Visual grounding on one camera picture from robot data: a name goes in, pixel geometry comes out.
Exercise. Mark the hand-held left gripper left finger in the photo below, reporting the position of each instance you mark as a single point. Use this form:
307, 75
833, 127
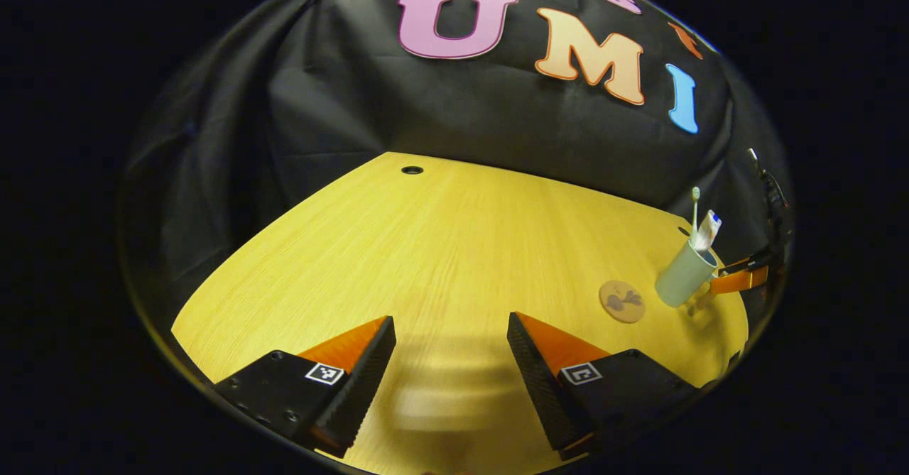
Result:
358, 383

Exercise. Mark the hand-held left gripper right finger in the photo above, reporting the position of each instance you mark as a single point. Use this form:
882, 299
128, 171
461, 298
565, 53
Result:
540, 375

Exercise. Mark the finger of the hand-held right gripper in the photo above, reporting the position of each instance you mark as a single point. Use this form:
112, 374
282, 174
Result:
738, 280

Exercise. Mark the white toothpaste tube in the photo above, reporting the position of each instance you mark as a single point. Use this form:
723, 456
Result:
708, 230

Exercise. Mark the pale green toothbrush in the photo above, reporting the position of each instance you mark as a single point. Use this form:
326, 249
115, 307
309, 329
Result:
695, 212

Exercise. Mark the round brown coaster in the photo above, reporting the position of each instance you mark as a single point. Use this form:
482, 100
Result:
622, 302

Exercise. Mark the wooden desktop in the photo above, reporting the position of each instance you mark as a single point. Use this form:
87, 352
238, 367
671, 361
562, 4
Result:
426, 248

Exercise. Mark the black backdrop cloth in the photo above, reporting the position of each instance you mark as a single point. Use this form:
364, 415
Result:
426, 106

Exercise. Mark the small black bracket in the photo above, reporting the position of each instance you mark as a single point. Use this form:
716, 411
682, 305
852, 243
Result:
734, 361

